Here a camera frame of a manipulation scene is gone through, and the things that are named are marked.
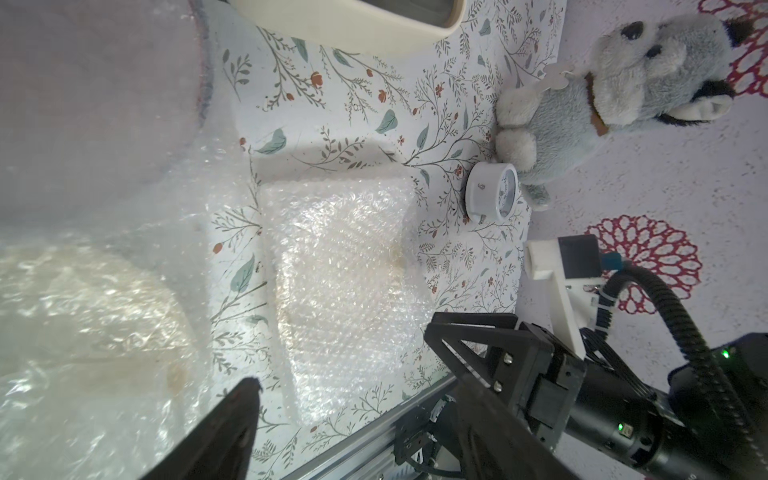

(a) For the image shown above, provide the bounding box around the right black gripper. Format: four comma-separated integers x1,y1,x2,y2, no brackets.
394,312,586,479

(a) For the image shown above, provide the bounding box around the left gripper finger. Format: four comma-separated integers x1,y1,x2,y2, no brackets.
143,377,262,480

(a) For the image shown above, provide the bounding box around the bubble wrap sheet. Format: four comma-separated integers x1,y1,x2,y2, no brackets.
258,165,434,425

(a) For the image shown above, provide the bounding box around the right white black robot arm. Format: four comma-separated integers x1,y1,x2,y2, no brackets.
394,312,767,479

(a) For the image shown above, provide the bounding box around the left bubble wrapped plate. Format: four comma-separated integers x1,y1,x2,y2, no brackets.
1,179,249,479

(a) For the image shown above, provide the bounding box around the pink plate in bubble wrap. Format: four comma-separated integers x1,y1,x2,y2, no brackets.
1,1,213,224

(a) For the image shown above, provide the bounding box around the small white round clock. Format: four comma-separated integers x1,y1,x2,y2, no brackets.
465,162,518,224

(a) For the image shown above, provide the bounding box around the grey raccoon plush toy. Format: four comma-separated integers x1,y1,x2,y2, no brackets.
495,13,755,211

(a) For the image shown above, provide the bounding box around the cream box with dark lid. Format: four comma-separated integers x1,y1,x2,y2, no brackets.
231,0,467,57

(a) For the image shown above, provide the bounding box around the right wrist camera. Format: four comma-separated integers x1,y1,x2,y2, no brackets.
524,235,605,360

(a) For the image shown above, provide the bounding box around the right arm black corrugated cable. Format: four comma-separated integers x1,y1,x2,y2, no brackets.
596,260,768,480

